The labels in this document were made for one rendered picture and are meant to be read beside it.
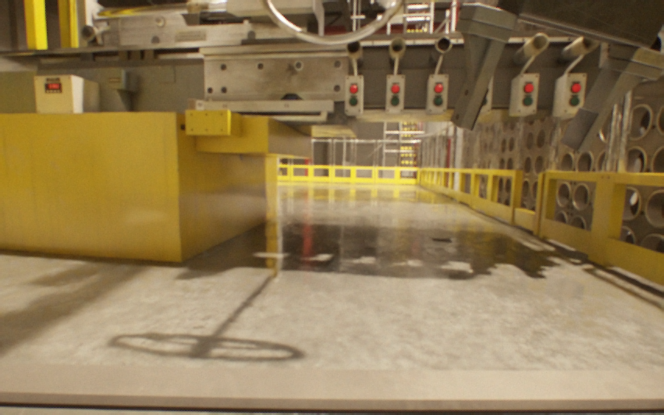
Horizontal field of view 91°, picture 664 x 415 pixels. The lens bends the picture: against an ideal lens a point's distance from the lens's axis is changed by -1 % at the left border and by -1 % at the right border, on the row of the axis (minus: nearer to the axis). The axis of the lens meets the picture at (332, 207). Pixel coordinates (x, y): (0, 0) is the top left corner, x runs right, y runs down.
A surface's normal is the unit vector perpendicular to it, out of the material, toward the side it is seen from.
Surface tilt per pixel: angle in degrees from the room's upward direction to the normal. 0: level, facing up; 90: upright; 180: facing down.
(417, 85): 90
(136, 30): 90
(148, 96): 90
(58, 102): 90
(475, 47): 113
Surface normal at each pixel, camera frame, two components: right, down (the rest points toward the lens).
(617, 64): -0.98, -0.13
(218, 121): -0.14, 0.12
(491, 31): 0.07, 0.51
